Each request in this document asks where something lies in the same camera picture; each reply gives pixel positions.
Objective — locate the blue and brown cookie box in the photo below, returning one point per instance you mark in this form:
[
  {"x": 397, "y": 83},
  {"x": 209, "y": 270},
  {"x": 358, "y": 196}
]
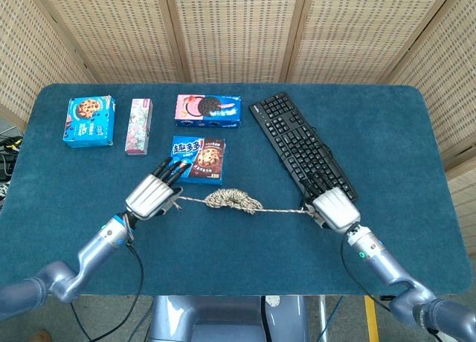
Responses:
[{"x": 204, "y": 160}]

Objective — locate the pink floral narrow box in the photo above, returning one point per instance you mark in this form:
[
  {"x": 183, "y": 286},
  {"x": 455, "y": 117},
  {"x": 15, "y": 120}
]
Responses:
[{"x": 138, "y": 128}]

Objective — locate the pink and blue Oreo box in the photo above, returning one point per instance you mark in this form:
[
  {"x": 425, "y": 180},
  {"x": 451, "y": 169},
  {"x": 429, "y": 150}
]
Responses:
[{"x": 208, "y": 109}]

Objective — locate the light blue cookie box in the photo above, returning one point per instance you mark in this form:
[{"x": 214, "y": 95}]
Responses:
[{"x": 89, "y": 122}]

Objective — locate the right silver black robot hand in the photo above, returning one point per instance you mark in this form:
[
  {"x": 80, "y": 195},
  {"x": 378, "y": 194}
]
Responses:
[{"x": 336, "y": 210}]

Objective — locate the woven wooden folding screen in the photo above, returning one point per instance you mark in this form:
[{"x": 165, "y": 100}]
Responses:
[{"x": 238, "y": 29}]

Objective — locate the brown shoe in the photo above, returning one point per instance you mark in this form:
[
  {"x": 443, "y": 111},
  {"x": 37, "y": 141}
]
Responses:
[{"x": 40, "y": 335}]

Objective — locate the blue felt table cover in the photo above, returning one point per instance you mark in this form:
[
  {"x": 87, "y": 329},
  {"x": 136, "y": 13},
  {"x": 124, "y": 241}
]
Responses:
[{"x": 223, "y": 253}]

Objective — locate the blue-grey robot torso base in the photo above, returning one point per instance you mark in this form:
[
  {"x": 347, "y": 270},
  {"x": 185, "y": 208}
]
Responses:
[{"x": 223, "y": 316}]

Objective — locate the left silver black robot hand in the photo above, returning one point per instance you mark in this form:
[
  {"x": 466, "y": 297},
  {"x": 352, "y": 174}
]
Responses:
[{"x": 148, "y": 197}]

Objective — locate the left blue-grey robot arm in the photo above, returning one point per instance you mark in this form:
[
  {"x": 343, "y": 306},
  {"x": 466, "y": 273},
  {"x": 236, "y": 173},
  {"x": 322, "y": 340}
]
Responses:
[{"x": 93, "y": 249}]

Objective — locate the black computer keyboard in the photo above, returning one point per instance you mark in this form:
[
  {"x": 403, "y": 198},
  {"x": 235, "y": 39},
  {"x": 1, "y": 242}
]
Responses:
[{"x": 290, "y": 134}]

